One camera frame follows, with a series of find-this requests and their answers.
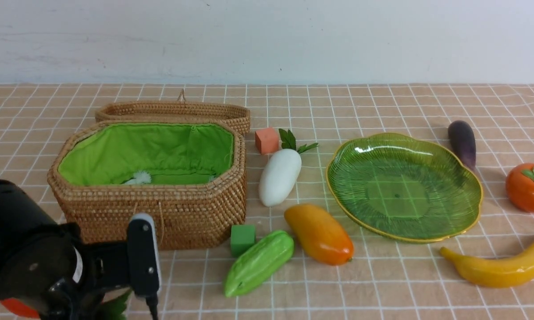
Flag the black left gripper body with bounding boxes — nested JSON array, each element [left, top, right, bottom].
[[0, 223, 130, 320]]

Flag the orange toy carrot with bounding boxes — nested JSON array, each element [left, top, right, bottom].
[[0, 290, 132, 320]]

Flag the green toy cucumber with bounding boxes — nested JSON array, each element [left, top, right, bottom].
[[224, 230, 294, 297]]

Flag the white toy radish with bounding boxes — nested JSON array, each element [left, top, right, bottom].
[[258, 129, 319, 207]]

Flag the orange yellow toy mango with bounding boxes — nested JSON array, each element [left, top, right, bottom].
[[284, 203, 354, 266]]

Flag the purple toy eggplant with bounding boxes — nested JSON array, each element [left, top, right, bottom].
[[447, 120, 477, 172]]

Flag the yellow toy banana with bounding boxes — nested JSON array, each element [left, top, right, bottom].
[[439, 242, 534, 288]]

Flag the orange toy persimmon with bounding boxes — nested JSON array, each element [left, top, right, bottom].
[[505, 163, 534, 213]]

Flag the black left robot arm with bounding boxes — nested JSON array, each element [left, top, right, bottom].
[[0, 180, 130, 320]]

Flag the woven wicker basket green lining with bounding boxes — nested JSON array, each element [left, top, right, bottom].
[[47, 119, 247, 250]]

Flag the green foam cube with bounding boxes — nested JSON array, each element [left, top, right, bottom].
[[230, 224, 255, 258]]

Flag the woven wicker basket lid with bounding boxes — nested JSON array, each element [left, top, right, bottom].
[[95, 89, 251, 135]]

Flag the orange foam cube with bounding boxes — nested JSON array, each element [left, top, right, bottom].
[[255, 127, 279, 155]]

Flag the green leaf-shaped glass plate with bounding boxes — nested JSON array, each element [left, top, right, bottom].
[[326, 133, 483, 243]]

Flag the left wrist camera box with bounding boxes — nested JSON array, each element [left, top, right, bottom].
[[127, 212, 162, 320]]

